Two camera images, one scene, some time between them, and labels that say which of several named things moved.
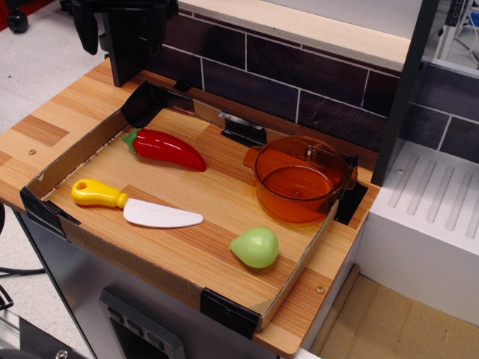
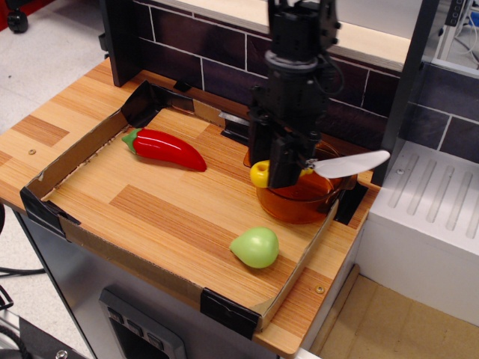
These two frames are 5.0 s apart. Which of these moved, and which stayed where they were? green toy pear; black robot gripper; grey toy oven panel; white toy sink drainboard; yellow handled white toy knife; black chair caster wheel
Moved: black robot gripper; yellow handled white toy knife
Stayed: white toy sink drainboard; grey toy oven panel; green toy pear; black chair caster wheel
